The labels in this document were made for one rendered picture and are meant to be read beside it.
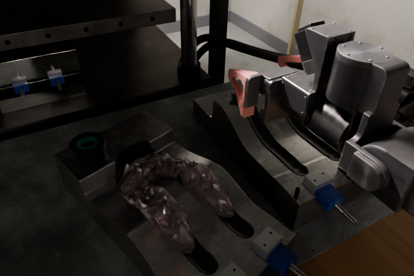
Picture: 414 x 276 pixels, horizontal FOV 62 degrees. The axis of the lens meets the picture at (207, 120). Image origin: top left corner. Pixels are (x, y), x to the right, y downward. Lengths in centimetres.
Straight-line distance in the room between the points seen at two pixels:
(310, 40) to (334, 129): 11
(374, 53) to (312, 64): 7
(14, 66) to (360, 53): 104
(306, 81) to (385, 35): 226
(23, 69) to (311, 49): 98
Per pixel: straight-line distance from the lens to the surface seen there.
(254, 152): 87
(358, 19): 282
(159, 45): 163
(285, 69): 48
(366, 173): 39
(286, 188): 79
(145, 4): 135
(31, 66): 123
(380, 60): 39
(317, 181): 78
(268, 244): 70
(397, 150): 39
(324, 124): 43
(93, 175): 80
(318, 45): 42
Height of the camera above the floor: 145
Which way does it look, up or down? 37 degrees down
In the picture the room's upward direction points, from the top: 1 degrees clockwise
